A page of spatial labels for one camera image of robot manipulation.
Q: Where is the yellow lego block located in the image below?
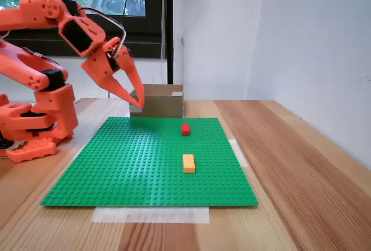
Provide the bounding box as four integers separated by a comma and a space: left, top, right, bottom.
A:
183, 154, 196, 174

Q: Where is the open cardboard box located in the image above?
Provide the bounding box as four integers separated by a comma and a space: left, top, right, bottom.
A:
129, 83, 186, 118

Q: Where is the green lego baseplate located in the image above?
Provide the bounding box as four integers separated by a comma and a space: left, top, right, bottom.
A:
40, 117, 259, 208

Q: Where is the black stand pole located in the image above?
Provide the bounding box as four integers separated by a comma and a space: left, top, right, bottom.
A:
161, 0, 175, 85

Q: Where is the translucent masking tape strip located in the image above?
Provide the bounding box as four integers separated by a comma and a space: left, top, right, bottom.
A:
228, 139, 249, 168
92, 206, 210, 224

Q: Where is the black window frame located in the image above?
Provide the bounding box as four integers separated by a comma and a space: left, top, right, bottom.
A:
0, 0, 174, 59

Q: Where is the thin gripper servo wire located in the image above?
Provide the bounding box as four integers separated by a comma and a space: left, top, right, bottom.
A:
77, 7, 128, 59

